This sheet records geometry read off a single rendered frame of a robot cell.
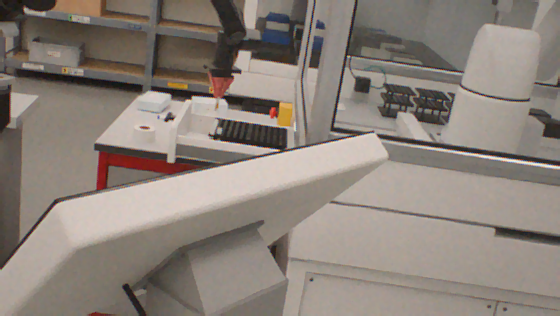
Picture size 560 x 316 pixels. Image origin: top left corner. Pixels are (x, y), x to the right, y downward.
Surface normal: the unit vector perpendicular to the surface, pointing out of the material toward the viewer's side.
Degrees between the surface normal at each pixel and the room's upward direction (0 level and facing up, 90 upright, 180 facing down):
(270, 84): 90
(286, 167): 40
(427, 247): 90
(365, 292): 90
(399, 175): 90
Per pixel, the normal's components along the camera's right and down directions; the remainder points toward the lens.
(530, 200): -0.02, 0.33
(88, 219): 0.59, -0.50
